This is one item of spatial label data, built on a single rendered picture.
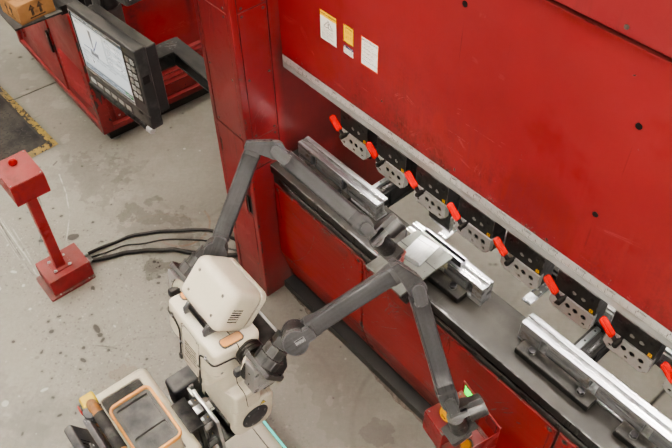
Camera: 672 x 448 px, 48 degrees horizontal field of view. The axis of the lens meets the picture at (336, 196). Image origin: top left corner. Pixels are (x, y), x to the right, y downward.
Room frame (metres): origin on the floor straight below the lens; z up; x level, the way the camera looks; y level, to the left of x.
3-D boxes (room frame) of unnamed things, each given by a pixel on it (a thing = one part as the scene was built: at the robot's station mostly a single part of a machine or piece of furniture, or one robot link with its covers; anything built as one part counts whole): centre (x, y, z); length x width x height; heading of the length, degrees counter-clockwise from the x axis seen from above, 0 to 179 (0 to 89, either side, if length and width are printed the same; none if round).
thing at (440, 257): (1.70, -0.26, 1.00); 0.26 x 0.18 x 0.01; 130
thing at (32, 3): (3.46, 1.60, 1.04); 0.30 x 0.26 x 0.12; 38
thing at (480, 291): (1.75, -0.41, 0.92); 0.39 x 0.06 x 0.10; 40
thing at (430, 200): (1.81, -0.36, 1.26); 0.15 x 0.09 x 0.17; 40
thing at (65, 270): (2.44, 1.43, 0.41); 0.25 x 0.20 x 0.83; 130
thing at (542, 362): (1.29, -0.72, 0.89); 0.30 x 0.05 x 0.03; 40
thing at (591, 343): (1.58, -1.05, 0.81); 0.64 x 0.08 x 0.14; 130
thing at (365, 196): (2.22, -0.02, 0.92); 0.50 x 0.06 x 0.10; 40
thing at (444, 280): (1.73, -0.36, 0.89); 0.30 x 0.05 x 0.03; 40
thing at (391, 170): (1.97, -0.23, 1.26); 0.15 x 0.09 x 0.17; 40
